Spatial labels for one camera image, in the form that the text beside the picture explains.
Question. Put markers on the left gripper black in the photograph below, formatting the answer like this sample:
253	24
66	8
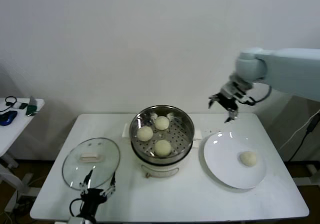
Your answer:
91	197

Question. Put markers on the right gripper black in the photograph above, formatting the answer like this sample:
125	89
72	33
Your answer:
228	101

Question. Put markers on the white steamed baozi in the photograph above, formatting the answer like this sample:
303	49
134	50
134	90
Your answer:
145	133
162	122
162	148
248	158

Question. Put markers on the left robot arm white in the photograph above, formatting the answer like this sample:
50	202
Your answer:
76	220

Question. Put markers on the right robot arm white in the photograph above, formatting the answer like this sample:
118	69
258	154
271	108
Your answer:
287	69

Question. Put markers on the steel steamer basket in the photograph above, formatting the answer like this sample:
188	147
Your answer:
177	134

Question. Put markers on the white round plate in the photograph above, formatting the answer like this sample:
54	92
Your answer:
220	159

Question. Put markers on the white electric cooker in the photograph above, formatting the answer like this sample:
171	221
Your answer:
160	170

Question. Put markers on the white side table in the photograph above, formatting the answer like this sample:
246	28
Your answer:
17	129

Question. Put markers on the green and grey tool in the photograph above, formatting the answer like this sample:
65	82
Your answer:
31	109

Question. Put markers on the small black device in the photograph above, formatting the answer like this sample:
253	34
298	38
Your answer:
23	105

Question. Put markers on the blue object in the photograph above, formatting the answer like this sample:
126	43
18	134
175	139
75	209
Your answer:
7	118

